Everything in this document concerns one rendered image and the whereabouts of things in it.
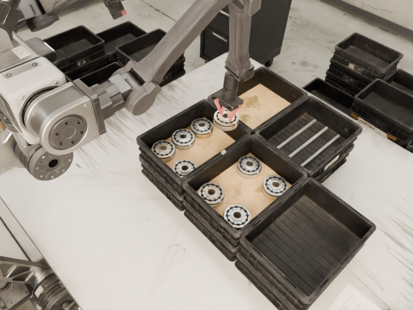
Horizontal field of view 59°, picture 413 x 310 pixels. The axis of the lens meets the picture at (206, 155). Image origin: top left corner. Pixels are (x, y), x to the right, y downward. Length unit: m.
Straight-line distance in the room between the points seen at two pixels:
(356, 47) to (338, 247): 2.02
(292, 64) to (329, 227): 2.41
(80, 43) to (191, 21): 2.12
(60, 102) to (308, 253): 0.98
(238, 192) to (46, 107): 0.88
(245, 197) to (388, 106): 1.48
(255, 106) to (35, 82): 1.20
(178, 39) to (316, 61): 2.96
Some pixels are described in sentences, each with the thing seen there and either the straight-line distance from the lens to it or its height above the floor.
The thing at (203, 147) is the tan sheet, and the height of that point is 0.83.
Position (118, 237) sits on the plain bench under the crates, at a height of 0.70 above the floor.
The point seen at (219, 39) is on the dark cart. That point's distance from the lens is 3.16.
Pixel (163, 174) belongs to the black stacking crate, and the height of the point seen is 0.84.
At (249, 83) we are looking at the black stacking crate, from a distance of 1.92.
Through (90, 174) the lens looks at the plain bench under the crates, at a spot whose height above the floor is 0.70.
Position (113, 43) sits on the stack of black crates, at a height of 0.38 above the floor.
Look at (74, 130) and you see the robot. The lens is 0.87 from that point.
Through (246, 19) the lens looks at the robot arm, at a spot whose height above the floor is 1.51.
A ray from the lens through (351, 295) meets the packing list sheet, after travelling 1.54.
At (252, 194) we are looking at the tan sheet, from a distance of 1.49.
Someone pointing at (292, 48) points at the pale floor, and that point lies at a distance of 3.92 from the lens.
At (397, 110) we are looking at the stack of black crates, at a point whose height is 0.49.
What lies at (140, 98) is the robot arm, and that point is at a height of 1.45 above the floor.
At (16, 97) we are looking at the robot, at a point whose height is 1.52.
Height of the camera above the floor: 2.04
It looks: 49 degrees down
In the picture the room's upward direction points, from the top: 4 degrees clockwise
